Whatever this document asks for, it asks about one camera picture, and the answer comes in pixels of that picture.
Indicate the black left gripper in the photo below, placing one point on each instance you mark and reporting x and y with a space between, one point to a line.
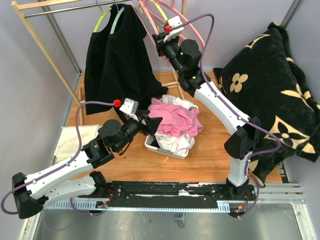
152 123

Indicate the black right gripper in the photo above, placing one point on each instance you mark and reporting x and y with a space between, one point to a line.
160 44

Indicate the navy blue t shirt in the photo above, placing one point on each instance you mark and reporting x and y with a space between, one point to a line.
154 143

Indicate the pink t shirt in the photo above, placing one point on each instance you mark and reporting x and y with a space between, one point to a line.
179 116

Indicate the yellow hanger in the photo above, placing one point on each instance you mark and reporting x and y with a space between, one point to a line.
161 11

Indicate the pink hanger with metal hook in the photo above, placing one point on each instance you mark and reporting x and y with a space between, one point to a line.
142 8

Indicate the mint green hanger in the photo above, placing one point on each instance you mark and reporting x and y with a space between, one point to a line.
116 19

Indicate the black t shirt with print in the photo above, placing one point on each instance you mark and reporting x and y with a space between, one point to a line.
127 69

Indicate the white t shirt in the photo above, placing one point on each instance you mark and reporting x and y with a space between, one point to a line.
178 146

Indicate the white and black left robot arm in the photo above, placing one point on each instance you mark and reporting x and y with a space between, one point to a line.
76 175

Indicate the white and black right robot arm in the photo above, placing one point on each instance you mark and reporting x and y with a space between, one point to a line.
185 57

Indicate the black t shirt far left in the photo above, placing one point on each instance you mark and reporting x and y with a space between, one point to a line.
94 66

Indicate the lime green hanger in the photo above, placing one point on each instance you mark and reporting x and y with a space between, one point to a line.
103 15

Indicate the white perforated plastic basket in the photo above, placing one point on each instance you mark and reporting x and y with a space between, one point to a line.
179 126

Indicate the folded cream cloth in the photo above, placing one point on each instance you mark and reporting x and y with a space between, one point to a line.
68 142

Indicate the black floral plush blanket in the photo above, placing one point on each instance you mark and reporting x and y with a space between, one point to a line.
263 81

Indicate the wooden clothes rack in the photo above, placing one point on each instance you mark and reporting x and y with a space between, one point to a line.
44 5

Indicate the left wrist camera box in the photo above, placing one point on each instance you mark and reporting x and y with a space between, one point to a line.
127 109

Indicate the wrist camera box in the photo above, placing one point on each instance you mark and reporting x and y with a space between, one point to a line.
172 28
127 109

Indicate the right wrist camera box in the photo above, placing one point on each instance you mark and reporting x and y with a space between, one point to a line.
172 28

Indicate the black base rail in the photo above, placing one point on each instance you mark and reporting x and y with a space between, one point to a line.
169 195

